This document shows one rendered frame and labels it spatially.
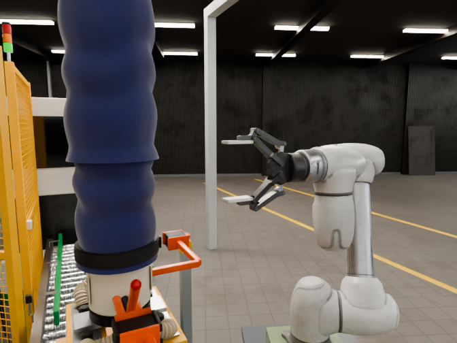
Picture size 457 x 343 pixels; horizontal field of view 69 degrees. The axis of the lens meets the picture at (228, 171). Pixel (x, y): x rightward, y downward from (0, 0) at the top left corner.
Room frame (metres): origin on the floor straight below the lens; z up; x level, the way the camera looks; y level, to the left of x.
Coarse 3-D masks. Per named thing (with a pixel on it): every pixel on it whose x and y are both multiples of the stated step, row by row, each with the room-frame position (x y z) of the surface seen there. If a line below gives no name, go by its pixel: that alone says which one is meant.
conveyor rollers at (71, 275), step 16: (64, 256) 2.87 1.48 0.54; (64, 272) 2.55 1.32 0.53; (80, 272) 2.52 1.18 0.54; (64, 288) 2.25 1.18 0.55; (48, 304) 2.03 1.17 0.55; (64, 304) 2.06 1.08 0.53; (48, 320) 1.87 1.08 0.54; (64, 320) 1.90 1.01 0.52; (48, 336) 1.71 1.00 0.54; (64, 336) 1.74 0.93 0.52
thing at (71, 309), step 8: (72, 304) 0.99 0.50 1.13; (72, 312) 0.94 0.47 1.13; (80, 312) 0.91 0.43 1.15; (72, 320) 0.90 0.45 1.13; (72, 328) 0.86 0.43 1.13; (104, 328) 0.87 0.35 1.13; (72, 336) 0.82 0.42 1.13; (80, 336) 0.82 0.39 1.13; (88, 336) 0.79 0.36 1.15; (96, 336) 0.82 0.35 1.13; (104, 336) 0.83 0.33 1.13
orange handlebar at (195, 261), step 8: (184, 248) 1.16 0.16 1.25; (192, 256) 1.09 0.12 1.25; (176, 264) 1.02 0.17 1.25; (184, 264) 1.03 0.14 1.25; (192, 264) 1.04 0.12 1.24; (200, 264) 1.06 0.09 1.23; (152, 272) 0.98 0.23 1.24; (160, 272) 0.99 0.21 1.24; (168, 272) 1.00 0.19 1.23; (120, 304) 0.78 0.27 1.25; (120, 312) 0.74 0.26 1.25; (152, 336) 0.65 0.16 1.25
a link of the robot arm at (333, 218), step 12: (324, 204) 0.87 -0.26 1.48; (336, 204) 0.85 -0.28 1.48; (348, 204) 0.86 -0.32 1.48; (312, 216) 0.93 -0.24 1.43; (324, 216) 0.86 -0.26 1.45; (336, 216) 0.85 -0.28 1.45; (348, 216) 0.85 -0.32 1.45; (324, 228) 0.86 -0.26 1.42; (336, 228) 0.85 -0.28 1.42; (348, 228) 0.85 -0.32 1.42; (324, 240) 0.87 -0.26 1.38; (336, 240) 0.85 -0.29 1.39; (348, 240) 0.86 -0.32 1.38
